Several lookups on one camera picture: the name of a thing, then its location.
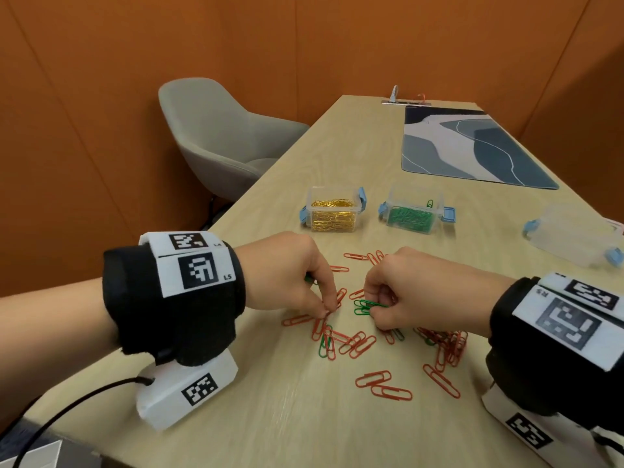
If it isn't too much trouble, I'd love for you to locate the person's left hand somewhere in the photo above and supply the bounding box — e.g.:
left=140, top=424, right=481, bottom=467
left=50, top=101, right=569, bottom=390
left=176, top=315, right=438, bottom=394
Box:
left=237, top=232, right=338, bottom=320

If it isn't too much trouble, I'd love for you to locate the sorted heap of gold clips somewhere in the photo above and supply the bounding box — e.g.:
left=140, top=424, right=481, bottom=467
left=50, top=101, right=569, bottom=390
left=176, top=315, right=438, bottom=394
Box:
left=310, top=198, right=357, bottom=233

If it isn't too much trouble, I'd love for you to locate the white right marker band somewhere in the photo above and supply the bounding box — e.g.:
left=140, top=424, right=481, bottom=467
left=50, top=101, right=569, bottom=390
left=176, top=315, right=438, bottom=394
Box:
left=512, top=272, right=624, bottom=372

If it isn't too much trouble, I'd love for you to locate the sorted heap of green clips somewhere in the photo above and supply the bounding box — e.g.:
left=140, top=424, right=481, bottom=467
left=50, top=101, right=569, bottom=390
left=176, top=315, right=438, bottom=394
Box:
left=387, top=199, right=436, bottom=233

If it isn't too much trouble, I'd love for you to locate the grey shell chair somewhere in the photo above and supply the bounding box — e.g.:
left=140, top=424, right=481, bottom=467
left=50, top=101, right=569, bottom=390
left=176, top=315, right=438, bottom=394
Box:
left=158, top=77, right=311, bottom=229

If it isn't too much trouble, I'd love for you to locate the white left marker band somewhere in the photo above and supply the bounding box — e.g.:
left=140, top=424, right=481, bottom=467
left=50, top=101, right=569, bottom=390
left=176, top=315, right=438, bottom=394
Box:
left=138, top=231, right=237, bottom=299

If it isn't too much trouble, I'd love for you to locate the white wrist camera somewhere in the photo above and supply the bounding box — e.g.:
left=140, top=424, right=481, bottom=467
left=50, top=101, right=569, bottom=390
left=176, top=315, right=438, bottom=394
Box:
left=481, top=380, right=624, bottom=468
left=135, top=348, right=240, bottom=432

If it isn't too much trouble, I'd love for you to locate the black right wrist strap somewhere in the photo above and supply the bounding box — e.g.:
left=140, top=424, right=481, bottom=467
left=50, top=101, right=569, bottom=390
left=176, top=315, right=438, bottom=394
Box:
left=485, top=276, right=624, bottom=432

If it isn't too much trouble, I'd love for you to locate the person's right hand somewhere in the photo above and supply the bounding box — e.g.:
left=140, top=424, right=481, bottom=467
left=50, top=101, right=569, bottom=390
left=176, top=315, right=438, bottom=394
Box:
left=363, top=246, right=517, bottom=337

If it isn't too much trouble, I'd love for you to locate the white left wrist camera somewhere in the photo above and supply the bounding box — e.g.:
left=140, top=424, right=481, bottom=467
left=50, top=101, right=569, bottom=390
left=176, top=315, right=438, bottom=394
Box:
left=135, top=348, right=240, bottom=432

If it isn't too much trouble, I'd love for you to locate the black camera cable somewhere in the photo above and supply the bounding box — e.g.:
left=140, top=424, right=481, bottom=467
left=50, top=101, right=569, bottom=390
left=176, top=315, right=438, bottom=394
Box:
left=12, top=376, right=156, bottom=468
left=592, top=430, right=624, bottom=455

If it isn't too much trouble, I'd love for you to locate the transparent box with blue latches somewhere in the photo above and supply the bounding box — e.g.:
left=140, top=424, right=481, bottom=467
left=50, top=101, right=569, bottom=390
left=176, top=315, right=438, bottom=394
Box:
left=378, top=185, right=457, bottom=235
left=298, top=186, right=367, bottom=235
left=522, top=204, right=624, bottom=268

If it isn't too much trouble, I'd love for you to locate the blue patterned desk mat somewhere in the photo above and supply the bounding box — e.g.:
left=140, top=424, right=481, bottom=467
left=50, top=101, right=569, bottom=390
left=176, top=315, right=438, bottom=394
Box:
left=401, top=105, right=560, bottom=190

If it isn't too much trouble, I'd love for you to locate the black left wrist strap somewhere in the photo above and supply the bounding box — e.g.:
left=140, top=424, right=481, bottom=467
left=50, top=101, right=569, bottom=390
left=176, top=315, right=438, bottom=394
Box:
left=102, top=243, right=247, bottom=369

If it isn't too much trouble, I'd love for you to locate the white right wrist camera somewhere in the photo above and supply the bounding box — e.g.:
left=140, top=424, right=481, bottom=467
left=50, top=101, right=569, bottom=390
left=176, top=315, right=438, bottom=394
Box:
left=481, top=380, right=624, bottom=468

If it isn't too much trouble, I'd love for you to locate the person's left forearm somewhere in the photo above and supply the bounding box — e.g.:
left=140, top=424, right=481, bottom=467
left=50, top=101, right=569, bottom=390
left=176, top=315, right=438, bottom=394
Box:
left=0, top=277, right=120, bottom=430

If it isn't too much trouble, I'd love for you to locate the white marker band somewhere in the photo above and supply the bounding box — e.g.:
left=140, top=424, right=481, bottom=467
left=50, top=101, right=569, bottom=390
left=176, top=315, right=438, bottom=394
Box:
left=138, top=231, right=237, bottom=299
left=512, top=272, right=624, bottom=372

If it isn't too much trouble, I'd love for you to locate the pile of colored paper clips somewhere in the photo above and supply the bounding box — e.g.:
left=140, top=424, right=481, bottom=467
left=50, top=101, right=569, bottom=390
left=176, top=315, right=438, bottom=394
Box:
left=281, top=250, right=469, bottom=403

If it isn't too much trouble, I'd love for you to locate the grey white box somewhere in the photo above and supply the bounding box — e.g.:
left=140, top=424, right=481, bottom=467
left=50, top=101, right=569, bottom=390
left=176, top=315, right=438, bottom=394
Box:
left=0, top=438, right=64, bottom=468

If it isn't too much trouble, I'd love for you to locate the black wrist strap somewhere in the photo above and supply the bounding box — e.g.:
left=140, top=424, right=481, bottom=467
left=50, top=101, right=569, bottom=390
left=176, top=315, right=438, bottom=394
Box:
left=485, top=276, right=624, bottom=432
left=102, top=243, right=247, bottom=369

